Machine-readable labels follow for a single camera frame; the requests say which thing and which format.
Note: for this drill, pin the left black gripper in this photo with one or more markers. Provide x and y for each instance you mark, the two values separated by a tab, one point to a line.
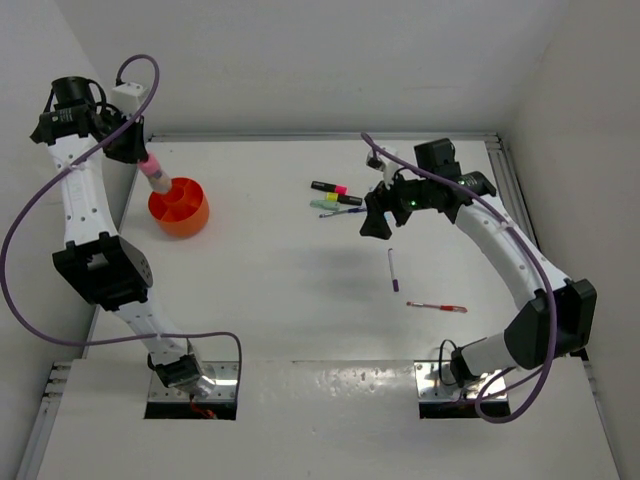
135	151

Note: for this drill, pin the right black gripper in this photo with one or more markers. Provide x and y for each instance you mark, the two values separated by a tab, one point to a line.
378	201

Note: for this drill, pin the pink glue stick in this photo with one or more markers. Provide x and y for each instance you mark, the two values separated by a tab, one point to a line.
160	182

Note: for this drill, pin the red gel pen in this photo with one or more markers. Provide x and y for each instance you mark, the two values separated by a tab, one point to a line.
447	308

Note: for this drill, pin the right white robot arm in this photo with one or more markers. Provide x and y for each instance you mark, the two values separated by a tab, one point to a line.
555	313

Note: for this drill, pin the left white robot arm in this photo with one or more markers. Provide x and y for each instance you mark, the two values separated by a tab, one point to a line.
80	129

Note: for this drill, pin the blue ballpoint pen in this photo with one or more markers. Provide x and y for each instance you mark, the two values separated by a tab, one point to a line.
356	210

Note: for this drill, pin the black yellow highlighter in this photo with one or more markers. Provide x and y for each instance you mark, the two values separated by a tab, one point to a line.
344	199

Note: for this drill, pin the pale green highlighter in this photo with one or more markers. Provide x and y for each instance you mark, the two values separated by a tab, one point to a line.
325	205

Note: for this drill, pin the black pink highlighter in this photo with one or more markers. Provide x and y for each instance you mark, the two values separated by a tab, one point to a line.
329	188

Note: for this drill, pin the white pen purple cap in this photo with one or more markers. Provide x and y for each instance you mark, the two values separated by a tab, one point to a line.
394	279

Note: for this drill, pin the orange round organizer container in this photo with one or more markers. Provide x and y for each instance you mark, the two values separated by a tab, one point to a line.
183	212

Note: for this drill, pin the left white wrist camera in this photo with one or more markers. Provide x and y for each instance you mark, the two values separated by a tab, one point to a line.
128	97

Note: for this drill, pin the right aluminium table rail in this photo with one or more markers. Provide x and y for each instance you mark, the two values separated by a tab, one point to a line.
520	210

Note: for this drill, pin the aluminium table rail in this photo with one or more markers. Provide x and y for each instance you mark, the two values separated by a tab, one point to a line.
520	210
44	422

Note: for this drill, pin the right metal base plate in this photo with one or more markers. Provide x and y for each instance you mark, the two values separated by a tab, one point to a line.
436	386

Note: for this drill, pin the metal base plate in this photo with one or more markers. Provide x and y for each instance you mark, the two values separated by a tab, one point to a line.
219	386
436	386

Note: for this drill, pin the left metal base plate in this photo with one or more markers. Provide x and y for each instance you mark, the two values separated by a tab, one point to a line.
219	386

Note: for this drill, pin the left aluminium table rail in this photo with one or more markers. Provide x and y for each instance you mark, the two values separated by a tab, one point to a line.
44	422

